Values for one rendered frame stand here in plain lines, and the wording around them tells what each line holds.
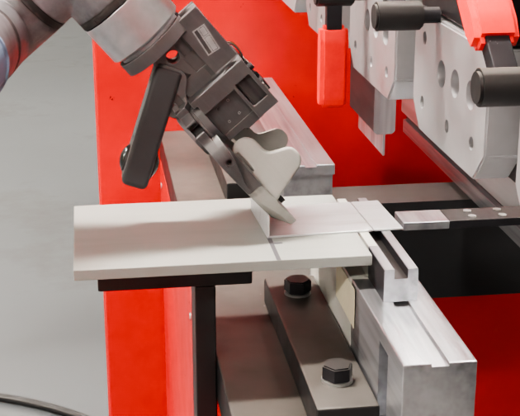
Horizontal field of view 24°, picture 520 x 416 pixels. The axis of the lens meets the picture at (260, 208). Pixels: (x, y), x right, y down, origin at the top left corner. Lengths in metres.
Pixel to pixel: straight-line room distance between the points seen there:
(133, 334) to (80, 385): 1.00
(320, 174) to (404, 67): 0.60
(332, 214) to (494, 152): 0.51
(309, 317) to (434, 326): 0.20
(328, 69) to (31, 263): 3.02
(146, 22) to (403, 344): 0.35
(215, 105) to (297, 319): 0.23
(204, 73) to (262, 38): 0.88
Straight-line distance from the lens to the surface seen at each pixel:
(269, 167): 1.10
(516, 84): 0.55
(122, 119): 1.97
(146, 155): 1.10
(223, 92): 1.08
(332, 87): 0.94
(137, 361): 2.12
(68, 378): 3.13
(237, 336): 1.21
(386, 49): 0.88
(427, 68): 0.78
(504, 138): 0.68
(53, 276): 3.78
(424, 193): 1.65
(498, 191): 1.49
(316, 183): 1.47
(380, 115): 1.08
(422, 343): 0.98
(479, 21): 0.57
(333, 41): 0.94
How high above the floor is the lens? 1.38
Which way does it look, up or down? 18 degrees down
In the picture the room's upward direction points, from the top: straight up
